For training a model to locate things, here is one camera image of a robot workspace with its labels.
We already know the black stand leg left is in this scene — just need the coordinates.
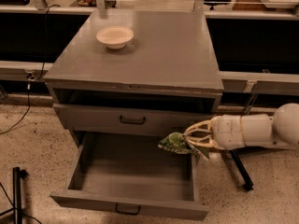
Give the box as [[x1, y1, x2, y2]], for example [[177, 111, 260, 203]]
[[0, 167, 26, 224]]

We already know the white bowl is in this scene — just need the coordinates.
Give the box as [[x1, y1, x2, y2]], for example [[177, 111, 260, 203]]
[[96, 26, 134, 49]]

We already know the black stand base right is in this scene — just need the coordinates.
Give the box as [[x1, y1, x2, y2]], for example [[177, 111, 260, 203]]
[[228, 93, 299, 192]]

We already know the black drawer handle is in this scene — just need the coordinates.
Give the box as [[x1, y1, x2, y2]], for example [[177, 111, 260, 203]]
[[119, 116, 147, 125], [115, 203, 141, 216]]

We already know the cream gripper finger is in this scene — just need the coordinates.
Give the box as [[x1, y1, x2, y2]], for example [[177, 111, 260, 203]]
[[185, 134, 223, 150], [184, 120, 212, 135]]

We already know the black power cable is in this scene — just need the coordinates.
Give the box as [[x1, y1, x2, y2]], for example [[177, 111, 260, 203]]
[[0, 4, 62, 135]]

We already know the closed grey middle drawer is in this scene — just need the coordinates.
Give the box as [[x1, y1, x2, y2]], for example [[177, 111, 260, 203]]
[[53, 104, 212, 137]]

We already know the grey drawer cabinet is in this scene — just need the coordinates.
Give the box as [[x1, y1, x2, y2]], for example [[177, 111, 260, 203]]
[[45, 9, 223, 144]]

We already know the green jalapeno chip bag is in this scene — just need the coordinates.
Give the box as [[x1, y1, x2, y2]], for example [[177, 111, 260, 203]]
[[158, 133, 209, 161]]

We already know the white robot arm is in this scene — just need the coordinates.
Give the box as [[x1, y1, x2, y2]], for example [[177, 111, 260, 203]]
[[184, 103, 299, 150]]

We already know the black drawer handle bottom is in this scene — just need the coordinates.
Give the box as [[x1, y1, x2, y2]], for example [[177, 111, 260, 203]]
[[115, 203, 141, 216]]

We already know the grey barrier rail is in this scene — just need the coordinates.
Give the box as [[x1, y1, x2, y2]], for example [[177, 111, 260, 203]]
[[0, 8, 299, 95]]

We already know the black drawer handle middle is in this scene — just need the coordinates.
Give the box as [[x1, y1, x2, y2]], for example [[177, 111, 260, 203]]
[[119, 116, 147, 125]]

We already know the open grey bottom drawer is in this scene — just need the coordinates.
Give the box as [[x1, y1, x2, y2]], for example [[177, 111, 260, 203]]
[[51, 133, 208, 221]]

